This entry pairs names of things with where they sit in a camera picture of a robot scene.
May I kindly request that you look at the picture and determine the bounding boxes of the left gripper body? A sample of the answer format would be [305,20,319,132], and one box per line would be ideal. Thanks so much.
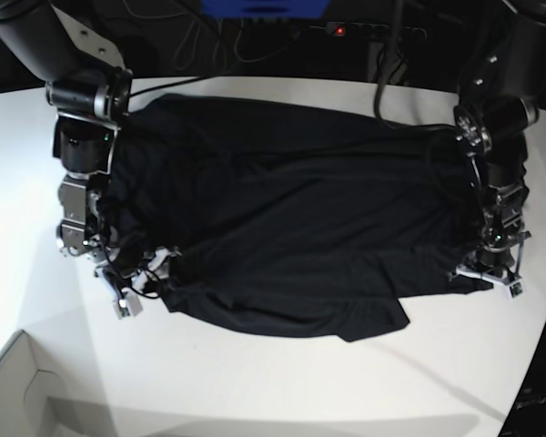
[449,230,531,290]

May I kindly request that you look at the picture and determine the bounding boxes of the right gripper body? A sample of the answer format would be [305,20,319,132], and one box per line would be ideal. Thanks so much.
[94,246,182,305]

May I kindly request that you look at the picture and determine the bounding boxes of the black t-shirt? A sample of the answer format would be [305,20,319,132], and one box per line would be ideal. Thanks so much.
[101,95,490,342]

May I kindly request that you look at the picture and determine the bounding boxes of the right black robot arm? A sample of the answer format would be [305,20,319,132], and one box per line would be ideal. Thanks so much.
[0,1,176,317]

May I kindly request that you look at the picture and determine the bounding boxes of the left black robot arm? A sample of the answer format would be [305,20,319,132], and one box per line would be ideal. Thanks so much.
[454,1,546,297]

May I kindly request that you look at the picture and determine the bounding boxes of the white cardboard box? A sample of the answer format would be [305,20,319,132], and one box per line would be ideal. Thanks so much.
[0,330,117,436]

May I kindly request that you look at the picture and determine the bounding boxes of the blue plastic bin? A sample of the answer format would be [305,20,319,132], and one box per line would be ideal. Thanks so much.
[201,0,330,19]

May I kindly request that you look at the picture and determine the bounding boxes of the black power strip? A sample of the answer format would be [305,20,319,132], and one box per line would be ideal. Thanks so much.
[323,21,429,42]

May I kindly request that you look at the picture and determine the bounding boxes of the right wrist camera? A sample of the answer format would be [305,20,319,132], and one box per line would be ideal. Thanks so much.
[113,294,143,320]

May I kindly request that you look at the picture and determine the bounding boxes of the grey cables on floor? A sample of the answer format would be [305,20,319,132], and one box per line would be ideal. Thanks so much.
[131,0,310,72]

